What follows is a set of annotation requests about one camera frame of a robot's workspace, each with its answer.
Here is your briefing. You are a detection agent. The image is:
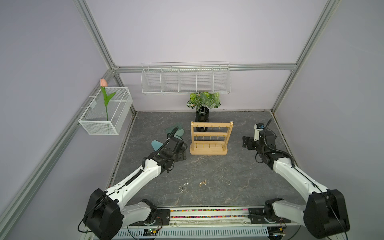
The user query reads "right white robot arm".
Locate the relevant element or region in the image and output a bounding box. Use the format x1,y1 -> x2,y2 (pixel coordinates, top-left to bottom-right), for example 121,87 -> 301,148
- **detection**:
242,128 -> 351,239

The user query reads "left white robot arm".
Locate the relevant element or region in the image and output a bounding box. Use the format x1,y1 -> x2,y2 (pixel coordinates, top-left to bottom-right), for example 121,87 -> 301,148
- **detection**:
81,137 -> 188,240

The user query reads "wooden jewelry display stand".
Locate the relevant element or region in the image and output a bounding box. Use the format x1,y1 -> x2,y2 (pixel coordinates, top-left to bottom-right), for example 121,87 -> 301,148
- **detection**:
190,122 -> 234,156

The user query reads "teal small shovel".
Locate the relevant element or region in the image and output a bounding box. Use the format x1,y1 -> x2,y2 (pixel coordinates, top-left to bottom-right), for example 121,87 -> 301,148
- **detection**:
151,140 -> 164,151

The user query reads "potted green plant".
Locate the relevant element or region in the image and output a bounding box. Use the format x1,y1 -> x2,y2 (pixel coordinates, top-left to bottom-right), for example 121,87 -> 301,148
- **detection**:
186,92 -> 221,123

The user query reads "pink artificial tulip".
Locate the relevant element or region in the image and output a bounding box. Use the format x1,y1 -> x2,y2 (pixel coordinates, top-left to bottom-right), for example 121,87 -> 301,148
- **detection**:
100,79 -> 116,121

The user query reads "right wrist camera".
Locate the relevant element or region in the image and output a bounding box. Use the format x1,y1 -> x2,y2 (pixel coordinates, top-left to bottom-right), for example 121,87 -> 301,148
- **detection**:
254,123 -> 265,141

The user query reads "white wire wall shelf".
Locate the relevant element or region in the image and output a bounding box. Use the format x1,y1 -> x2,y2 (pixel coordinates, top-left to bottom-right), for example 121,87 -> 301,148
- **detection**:
141,62 -> 232,94

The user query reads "white mesh wall basket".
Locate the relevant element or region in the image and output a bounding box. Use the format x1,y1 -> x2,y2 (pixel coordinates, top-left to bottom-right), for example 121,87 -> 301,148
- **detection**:
74,87 -> 134,136

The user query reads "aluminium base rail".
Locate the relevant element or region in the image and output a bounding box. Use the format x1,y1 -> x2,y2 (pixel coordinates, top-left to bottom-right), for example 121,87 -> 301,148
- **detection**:
80,205 -> 304,232

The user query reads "white slotted cable duct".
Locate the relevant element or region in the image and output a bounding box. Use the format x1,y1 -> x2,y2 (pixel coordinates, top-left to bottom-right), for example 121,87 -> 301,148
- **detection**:
114,227 -> 270,240

